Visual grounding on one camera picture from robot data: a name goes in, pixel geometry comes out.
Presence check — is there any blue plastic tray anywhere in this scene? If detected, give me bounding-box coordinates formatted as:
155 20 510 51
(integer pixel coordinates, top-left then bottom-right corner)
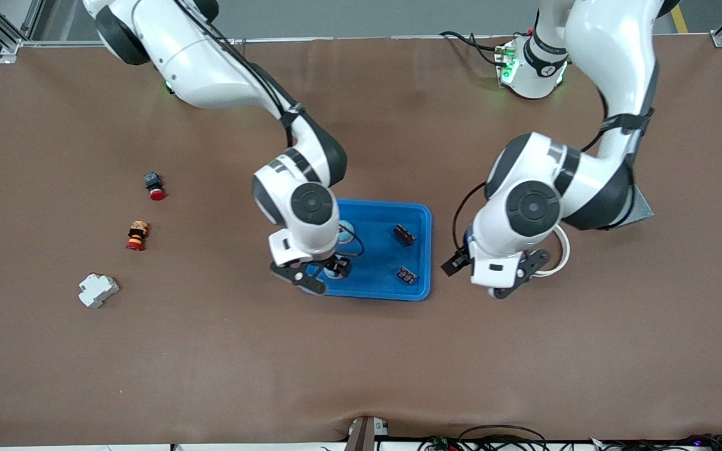
299 199 432 302

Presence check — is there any silver metal power supply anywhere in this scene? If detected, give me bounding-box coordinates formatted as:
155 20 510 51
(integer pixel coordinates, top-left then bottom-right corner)
605 184 655 231

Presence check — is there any orange red push button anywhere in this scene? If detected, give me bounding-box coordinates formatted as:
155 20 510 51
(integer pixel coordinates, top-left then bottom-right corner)
125 220 150 252

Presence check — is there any red emergency stop button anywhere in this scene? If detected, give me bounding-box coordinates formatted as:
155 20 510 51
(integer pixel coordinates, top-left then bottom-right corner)
143 172 167 202

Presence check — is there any white circuit breaker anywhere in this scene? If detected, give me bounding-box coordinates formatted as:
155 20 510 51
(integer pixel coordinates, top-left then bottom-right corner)
78 274 120 309

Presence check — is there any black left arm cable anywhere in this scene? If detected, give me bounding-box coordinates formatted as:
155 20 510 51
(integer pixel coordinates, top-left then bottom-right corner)
452 88 615 252

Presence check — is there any white curved plastic bracket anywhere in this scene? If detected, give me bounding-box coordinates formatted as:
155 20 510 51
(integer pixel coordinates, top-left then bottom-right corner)
533 224 571 277

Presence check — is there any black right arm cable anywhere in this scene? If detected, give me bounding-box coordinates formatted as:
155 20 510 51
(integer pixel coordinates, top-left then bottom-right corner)
176 0 366 259

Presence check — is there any black looped floor cable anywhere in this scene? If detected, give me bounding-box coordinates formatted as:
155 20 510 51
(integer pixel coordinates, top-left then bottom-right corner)
458 425 550 451

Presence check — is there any black arm base cable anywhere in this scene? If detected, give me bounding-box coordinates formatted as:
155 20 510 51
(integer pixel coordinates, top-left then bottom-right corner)
439 30 503 66

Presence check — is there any black floor cable bundle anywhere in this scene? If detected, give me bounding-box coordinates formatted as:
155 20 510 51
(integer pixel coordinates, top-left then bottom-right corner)
587 433 722 451

